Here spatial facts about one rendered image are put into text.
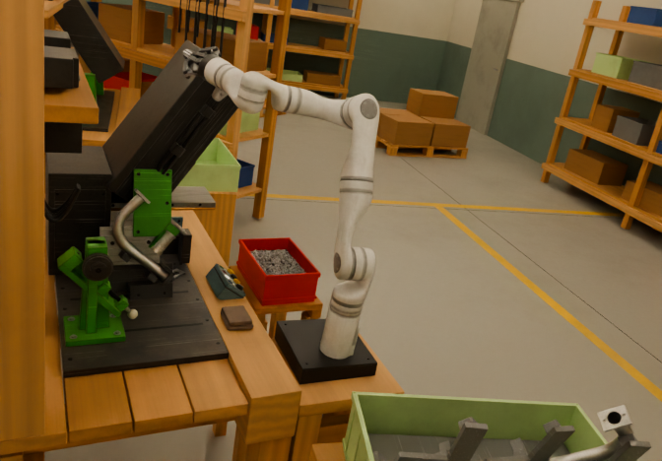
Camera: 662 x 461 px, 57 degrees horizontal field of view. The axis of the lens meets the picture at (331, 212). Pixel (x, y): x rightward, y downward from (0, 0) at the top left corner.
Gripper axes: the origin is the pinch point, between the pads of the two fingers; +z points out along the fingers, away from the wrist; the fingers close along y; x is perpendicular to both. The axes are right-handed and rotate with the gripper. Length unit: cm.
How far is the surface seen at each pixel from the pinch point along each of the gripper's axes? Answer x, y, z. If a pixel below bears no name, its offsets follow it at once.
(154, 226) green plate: 38, 38, -4
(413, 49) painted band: 621, -576, 565
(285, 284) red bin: 80, 17, -24
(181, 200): 47, 24, 7
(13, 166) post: -31, 54, -45
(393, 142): 454, -281, 296
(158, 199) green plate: 33.0, 31.5, -1.4
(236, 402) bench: 44, 54, -67
